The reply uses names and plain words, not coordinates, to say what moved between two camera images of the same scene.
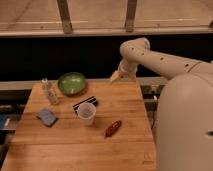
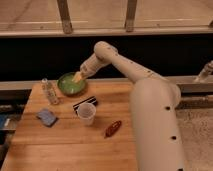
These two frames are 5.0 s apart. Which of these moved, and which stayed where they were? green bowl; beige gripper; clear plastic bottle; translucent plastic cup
Moved: beige gripper
Stayed: clear plastic bottle; translucent plastic cup; green bowl
